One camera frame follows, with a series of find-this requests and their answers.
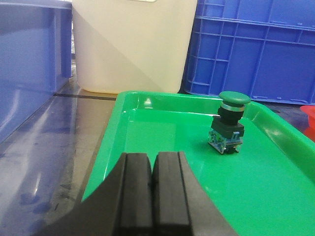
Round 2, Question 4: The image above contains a green plastic tray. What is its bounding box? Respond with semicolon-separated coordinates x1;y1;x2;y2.
83;91;315;236

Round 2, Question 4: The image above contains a red plastic tray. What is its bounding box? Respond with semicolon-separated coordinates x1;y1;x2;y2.
300;105;315;142

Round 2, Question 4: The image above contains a large blue ribbed crate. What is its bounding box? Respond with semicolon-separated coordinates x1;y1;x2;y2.
183;0;315;105

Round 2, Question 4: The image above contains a blue bin at left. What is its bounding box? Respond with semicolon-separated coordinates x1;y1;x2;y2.
0;0;72;140

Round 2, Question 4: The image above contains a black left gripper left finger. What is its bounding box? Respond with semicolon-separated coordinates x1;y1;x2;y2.
36;153;153;236

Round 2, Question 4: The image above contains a green mushroom push button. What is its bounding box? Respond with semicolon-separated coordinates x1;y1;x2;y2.
208;91;251;154

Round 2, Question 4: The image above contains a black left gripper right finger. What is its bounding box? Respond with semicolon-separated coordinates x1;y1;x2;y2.
153;151;237;236

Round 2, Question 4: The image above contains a cream plastic storage bin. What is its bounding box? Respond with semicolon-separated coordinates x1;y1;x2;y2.
72;0;197;94

